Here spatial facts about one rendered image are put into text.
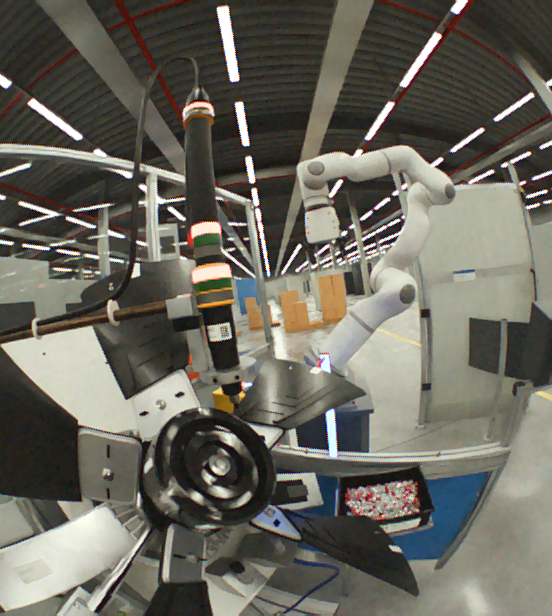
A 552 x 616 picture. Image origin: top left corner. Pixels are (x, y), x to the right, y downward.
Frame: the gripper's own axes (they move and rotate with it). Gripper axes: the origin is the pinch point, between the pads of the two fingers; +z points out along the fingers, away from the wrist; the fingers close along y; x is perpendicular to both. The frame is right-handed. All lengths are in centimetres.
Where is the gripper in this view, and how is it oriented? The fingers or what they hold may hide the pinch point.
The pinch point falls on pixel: (328, 258)
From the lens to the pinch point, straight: 74.6
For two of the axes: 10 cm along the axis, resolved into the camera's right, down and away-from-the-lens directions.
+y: -8.7, 1.0, 4.8
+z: 1.5, 9.9, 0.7
